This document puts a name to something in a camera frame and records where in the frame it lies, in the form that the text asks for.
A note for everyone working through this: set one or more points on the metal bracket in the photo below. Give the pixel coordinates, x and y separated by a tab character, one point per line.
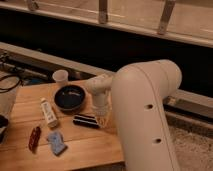
103	11
165	17

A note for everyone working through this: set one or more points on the metal bracket middle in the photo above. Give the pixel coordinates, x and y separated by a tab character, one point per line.
103	11

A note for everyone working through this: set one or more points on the dark blue bowl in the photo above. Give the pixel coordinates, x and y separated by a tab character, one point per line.
69	98

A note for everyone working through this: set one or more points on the black eraser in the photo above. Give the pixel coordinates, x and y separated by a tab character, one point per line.
85	120

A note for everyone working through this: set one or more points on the metal bracket right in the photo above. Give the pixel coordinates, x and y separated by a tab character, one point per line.
165	17

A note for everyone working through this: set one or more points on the white paper cup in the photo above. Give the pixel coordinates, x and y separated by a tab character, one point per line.
60	77

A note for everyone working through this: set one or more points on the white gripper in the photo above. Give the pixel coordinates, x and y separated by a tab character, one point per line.
100	106

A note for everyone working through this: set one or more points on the white tube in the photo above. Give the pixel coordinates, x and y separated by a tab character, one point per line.
49	114

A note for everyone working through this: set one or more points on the dark object at left edge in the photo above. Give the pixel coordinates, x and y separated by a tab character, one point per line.
3	125

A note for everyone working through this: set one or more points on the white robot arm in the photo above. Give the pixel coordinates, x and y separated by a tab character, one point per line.
134	95

